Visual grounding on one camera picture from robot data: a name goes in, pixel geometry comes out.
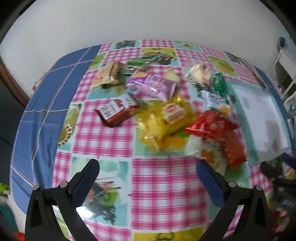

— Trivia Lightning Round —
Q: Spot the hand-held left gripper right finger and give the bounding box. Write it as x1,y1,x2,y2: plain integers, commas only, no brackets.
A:
196,159,272,241

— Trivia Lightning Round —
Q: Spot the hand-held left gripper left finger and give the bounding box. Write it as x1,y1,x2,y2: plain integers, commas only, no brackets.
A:
25,159,100,241

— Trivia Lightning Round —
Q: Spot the white packet with orange print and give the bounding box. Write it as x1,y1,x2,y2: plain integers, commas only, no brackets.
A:
185,137,228,175

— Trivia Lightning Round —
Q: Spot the shiny orange-red snack packet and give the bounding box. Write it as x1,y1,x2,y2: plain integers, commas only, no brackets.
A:
222,130,248,169

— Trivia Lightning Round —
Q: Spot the red snack packet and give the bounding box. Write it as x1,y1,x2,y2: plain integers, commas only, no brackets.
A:
184,110,240,142

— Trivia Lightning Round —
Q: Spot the brown and white snack packet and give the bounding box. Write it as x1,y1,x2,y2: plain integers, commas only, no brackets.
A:
94,93,140,128

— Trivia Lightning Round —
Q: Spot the yellow snack packet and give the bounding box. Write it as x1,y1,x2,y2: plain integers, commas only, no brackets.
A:
135,95,198,149

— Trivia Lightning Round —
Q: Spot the white and green cracker packet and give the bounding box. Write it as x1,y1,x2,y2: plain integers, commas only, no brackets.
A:
200,90,232,117

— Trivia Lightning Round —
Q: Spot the white box with mint rim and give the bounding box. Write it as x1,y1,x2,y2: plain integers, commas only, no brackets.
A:
228,80,292,166

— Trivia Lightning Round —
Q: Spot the dark green snack packet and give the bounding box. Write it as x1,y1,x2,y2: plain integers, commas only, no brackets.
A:
211,72,229,99

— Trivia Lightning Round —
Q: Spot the beige snack packet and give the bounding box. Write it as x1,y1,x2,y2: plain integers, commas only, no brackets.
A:
91,61,122,87

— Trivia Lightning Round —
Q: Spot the purple snack packet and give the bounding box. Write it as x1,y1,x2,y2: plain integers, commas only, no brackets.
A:
126,71,177,101

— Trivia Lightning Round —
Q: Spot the pink checked plastic tablecloth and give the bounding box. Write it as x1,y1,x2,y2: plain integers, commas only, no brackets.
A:
52,39,286,241

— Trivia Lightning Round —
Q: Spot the blue table cloth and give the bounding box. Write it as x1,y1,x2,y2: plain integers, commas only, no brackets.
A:
9,45,281,217

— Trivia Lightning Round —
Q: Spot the clear packet with steamed cake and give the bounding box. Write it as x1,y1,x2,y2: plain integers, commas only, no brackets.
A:
185,64,212,87

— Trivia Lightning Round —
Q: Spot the clear packet with yellow cake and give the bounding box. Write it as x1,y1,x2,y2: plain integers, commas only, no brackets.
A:
162,67,181,82

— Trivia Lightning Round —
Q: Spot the small green candy packet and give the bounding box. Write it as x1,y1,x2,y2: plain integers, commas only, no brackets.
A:
127,57,148,70

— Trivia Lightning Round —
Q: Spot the white chair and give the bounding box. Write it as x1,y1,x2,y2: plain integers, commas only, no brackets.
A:
267,49,296,109

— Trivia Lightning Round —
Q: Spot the brown wooden rail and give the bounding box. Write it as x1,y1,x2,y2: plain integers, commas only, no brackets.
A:
0,57,31,108

